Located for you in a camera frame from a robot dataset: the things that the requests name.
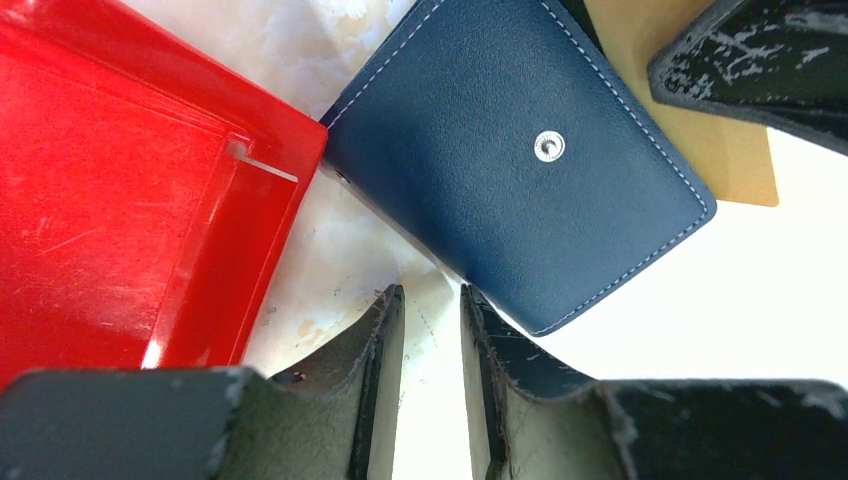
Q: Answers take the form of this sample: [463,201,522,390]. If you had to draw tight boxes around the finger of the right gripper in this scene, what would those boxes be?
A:
[647,1,847,154]

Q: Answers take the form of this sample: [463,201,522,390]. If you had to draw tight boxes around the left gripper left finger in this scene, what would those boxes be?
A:
[1,284,405,479]

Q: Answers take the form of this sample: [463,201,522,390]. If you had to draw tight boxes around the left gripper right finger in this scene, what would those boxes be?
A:
[460,285,847,479]

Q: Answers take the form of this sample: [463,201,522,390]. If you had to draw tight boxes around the gold credit card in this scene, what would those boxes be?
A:
[585,0,779,207]

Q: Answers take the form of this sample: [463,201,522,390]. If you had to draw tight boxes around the navy leather card holder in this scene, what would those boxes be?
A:
[322,0,717,337]

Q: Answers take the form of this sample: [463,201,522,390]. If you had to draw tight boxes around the red plastic bin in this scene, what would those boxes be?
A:
[1,1,327,385]

